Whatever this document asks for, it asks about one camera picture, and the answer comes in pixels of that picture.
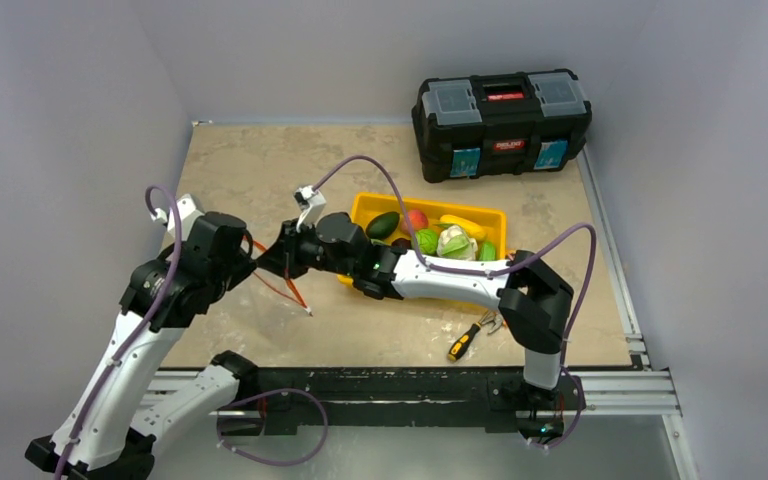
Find orange handled pliers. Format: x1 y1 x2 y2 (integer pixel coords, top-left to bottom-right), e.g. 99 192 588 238
479 311 505 335

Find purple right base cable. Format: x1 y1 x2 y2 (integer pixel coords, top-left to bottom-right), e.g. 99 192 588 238
526 374 592 450

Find white cauliflower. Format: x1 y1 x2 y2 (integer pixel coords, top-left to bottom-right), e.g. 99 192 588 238
436 224 478 261

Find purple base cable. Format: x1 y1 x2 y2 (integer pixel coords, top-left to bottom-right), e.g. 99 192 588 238
526 374 592 450
216 386 331 467

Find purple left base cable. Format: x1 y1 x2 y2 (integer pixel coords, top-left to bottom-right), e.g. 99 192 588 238
216 386 331 467

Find black plastic toolbox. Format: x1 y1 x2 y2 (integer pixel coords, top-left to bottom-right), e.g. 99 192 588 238
411 69 593 183

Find dark green avocado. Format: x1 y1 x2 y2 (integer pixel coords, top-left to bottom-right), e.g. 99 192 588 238
365 211 401 240

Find small green ball vegetable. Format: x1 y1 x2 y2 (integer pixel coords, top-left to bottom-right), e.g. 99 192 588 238
415 228 439 256

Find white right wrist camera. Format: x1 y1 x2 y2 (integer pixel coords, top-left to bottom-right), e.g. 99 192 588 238
294 185 327 232

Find clear orange zip bag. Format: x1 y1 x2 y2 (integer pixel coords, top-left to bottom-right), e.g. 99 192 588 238
235 268 315 335

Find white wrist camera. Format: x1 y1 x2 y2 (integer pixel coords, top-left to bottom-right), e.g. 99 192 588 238
294 185 327 232
148 194 206 242

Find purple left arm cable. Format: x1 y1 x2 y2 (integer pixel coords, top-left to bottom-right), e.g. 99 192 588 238
52 185 185 480

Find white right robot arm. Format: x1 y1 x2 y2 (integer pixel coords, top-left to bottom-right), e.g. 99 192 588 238
257 212 574 407

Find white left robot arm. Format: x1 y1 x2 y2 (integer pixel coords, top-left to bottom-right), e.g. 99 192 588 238
25 211 258 479

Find yellow black screwdriver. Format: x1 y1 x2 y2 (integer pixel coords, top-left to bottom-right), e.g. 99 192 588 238
447 322 482 362

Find yellow banana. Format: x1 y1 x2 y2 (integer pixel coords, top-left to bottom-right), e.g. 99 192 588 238
438 214 487 242

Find black metal base frame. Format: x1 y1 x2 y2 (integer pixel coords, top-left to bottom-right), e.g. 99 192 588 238
138 360 683 439

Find red peach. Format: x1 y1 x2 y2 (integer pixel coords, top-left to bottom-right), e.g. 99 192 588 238
400 209 429 234

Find yellow plastic tray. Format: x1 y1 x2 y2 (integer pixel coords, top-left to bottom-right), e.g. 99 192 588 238
336 192 509 313

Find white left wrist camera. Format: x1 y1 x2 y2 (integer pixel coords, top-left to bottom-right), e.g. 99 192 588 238
148 194 206 242

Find dark red plum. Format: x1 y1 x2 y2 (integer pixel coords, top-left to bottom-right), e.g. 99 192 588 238
391 238 413 251

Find green pepper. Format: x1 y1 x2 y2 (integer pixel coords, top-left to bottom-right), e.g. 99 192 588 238
476 240 498 262

